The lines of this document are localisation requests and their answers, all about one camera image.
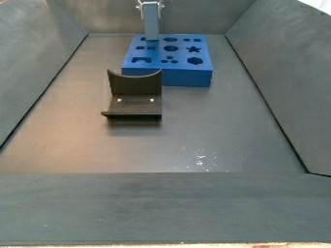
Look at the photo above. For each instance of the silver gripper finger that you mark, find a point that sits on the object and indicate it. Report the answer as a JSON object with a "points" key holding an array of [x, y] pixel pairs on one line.
{"points": [[161, 7], [140, 7]]}

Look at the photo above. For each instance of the light blue rectangular block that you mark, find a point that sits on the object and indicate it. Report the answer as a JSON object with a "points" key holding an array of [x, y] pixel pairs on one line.
{"points": [[152, 20]]}

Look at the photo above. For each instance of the blue foam shape board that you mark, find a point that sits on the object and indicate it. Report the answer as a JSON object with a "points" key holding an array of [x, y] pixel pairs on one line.
{"points": [[180, 55]]}

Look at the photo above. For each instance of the black curved fixture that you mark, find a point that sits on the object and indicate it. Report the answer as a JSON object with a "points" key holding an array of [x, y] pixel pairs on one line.
{"points": [[136, 95]]}

